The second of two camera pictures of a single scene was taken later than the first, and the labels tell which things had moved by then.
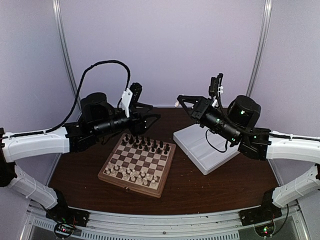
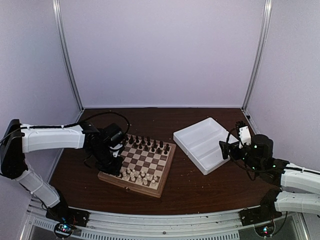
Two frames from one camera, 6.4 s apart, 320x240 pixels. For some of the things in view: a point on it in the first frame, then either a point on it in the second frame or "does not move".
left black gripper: x=138 y=126 → x=114 y=169
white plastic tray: x=207 y=150 does not move
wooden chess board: x=140 y=164 does not move
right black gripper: x=201 y=104 → x=233 y=148
